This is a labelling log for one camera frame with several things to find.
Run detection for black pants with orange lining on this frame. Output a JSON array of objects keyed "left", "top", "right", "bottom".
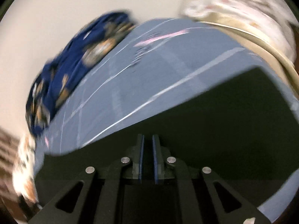
[{"left": 36, "top": 69, "right": 298, "bottom": 223}]

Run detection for white floral pillow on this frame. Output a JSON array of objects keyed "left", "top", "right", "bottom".
[{"left": 12, "top": 134, "right": 38, "bottom": 203}]

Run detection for blue checked bed sheet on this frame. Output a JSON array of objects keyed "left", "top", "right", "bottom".
[{"left": 35, "top": 19, "right": 298, "bottom": 208}]

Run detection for blue dog print blanket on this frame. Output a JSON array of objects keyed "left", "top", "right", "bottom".
[{"left": 25, "top": 11, "right": 135, "bottom": 138}]

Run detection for white floral quilt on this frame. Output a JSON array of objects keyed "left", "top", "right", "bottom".
[{"left": 182, "top": 0, "right": 298, "bottom": 86}]

